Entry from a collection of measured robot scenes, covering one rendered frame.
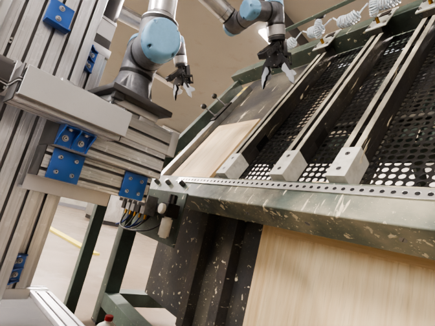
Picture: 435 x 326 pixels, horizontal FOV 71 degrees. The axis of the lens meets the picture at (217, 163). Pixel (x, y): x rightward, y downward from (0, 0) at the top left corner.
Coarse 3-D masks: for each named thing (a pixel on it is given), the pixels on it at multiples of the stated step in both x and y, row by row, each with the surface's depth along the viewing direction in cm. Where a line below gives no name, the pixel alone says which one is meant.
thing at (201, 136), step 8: (248, 88) 218; (240, 96) 213; (232, 104) 209; (224, 112) 205; (216, 120) 201; (208, 128) 197; (200, 136) 193; (192, 144) 189; (184, 152) 186; (176, 160) 182; (168, 168) 179; (176, 168) 182
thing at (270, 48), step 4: (272, 44) 123; (276, 44) 122; (264, 48) 123; (268, 48) 120; (272, 48) 120; (276, 48) 122; (260, 52) 119; (264, 52) 117; (268, 52) 118; (272, 52) 120; (260, 56) 119; (264, 56) 118; (268, 56) 118
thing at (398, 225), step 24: (192, 192) 134; (216, 192) 121; (240, 192) 111; (264, 192) 103; (288, 192) 95; (312, 192) 89; (240, 216) 114; (264, 216) 102; (288, 216) 92; (312, 216) 84; (336, 216) 77; (360, 216) 72; (384, 216) 69; (408, 216) 65; (432, 216) 62; (360, 240) 78; (384, 240) 72; (408, 240) 66; (432, 240) 62
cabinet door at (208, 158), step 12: (252, 120) 168; (216, 132) 187; (228, 132) 176; (240, 132) 166; (204, 144) 182; (216, 144) 172; (228, 144) 162; (192, 156) 178; (204, 156) 169; (216, 156) 159; (228, 156) 151; (180, 168) 174; (192, 168) 164; (204, 168) 155; (216, 168) 146
